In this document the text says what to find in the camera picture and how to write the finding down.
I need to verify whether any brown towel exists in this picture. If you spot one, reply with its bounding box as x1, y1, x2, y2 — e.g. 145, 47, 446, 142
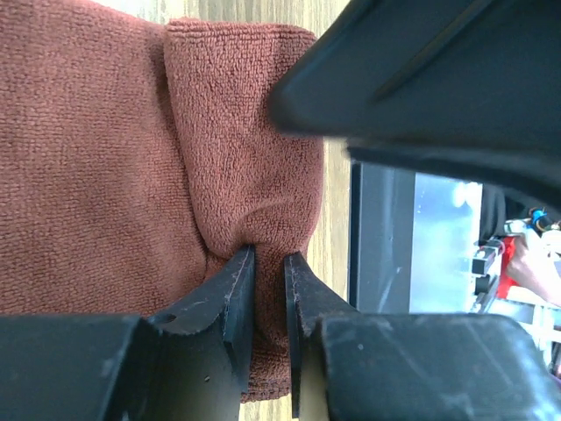
1, 1, 323, 401

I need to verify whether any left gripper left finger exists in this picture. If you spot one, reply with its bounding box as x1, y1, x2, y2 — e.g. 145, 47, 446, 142
1, 246, 255, 420

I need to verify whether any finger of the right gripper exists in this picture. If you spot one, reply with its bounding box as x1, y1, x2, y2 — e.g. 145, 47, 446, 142
268, 1, 560, 206

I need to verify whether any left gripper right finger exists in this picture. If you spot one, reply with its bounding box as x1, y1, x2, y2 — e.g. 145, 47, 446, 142
284, 253, 560, 420

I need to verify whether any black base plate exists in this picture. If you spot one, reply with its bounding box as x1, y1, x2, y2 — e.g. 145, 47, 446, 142
347, 161, 415, 314

